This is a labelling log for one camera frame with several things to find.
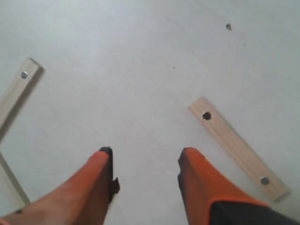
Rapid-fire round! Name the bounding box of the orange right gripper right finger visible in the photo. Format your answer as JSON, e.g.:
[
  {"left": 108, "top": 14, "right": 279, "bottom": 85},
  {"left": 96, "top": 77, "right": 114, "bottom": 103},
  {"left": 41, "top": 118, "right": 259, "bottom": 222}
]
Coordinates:
[{"left": 178, "top": 147, "right": 298, "bottom": 225}]

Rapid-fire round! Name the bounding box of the plain wooden stick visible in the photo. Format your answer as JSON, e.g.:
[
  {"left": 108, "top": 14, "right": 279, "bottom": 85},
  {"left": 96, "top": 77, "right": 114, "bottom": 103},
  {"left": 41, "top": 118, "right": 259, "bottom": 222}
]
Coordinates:
[{"left": 0, "top": 154, "right": 30, "bottom": 209}]

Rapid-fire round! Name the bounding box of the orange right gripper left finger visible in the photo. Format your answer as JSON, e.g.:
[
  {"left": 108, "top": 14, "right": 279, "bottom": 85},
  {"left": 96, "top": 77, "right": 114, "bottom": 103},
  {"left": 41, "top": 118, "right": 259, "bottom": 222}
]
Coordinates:
[{"left": 0, "top": 147, "right": 120, "bottom": 225}]

